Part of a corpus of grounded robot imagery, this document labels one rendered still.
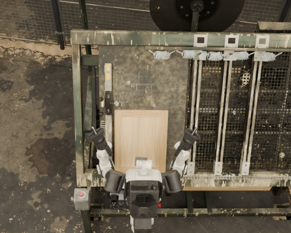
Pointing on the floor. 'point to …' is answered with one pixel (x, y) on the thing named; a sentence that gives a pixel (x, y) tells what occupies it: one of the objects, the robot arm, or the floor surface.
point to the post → (86, 221)
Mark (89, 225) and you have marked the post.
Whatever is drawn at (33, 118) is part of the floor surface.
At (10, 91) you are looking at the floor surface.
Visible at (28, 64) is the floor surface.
